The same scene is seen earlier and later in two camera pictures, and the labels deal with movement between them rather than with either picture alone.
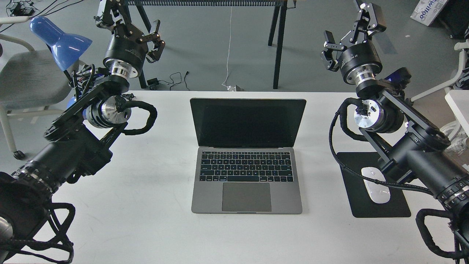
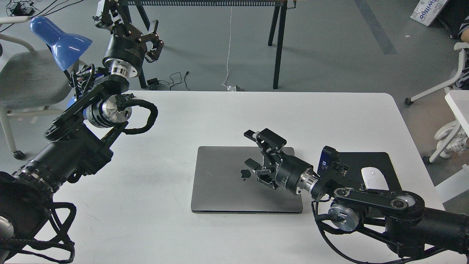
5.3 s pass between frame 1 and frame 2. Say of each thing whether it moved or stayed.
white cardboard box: stayed
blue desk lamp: stayed
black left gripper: stayed
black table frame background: stayed
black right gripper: moved
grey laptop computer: moved
